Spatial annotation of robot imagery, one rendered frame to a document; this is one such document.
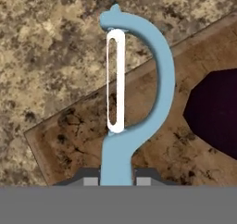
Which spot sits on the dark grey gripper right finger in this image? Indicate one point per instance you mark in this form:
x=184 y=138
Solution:
x=148 y=175

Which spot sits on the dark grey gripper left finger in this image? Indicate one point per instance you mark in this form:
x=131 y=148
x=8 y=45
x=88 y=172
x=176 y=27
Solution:
x=88 y=175

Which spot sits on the light blue vegetable peeler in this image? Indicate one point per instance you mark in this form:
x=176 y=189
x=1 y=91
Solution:
x=166 y=76

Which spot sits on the brown wooden cutting board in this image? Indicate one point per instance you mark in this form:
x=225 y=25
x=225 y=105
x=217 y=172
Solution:
x=77 y=135

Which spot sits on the dark purple eggplant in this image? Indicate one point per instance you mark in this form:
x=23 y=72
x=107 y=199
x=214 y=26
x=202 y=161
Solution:
x=216 y=110

